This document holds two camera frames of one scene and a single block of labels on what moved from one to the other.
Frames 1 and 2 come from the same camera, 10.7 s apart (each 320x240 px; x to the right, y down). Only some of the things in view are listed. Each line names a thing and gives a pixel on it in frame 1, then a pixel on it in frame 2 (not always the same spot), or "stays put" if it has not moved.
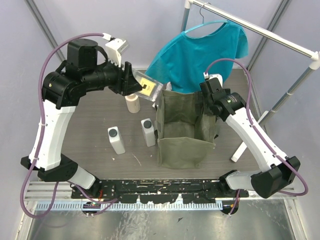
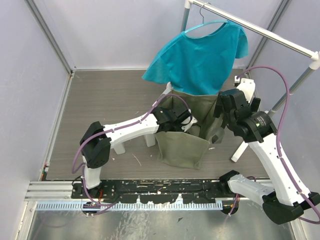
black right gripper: x=227 y=91 to x=218 y=108
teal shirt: x=182 y=60 stays put
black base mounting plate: x=160 y=191 stays put
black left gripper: x=122 y=78 to x=182 y=111
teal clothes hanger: x=213 y=22 stays put
